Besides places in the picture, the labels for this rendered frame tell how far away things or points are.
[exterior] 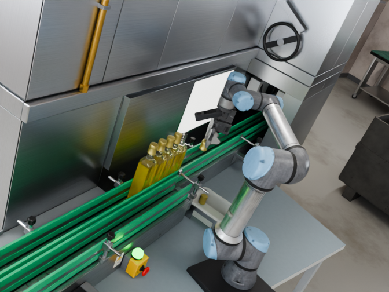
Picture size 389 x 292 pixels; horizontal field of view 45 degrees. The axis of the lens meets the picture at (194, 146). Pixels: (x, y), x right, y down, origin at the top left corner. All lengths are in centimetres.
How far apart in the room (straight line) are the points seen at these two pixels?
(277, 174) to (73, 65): 74
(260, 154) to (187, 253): 67
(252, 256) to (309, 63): 119
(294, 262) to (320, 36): 117
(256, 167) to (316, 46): 120
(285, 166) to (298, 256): 85
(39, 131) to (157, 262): 75
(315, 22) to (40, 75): 161
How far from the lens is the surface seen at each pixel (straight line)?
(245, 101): 184
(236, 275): 195
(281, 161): 157
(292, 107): 270
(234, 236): 178
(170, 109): 208
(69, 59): 146
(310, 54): 262
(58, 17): 135
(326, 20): 258
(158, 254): 199
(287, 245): 237
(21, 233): 174
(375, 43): 857
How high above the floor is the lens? 209
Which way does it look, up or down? 29 degrees down
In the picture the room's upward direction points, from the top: 22 degrees clockwise
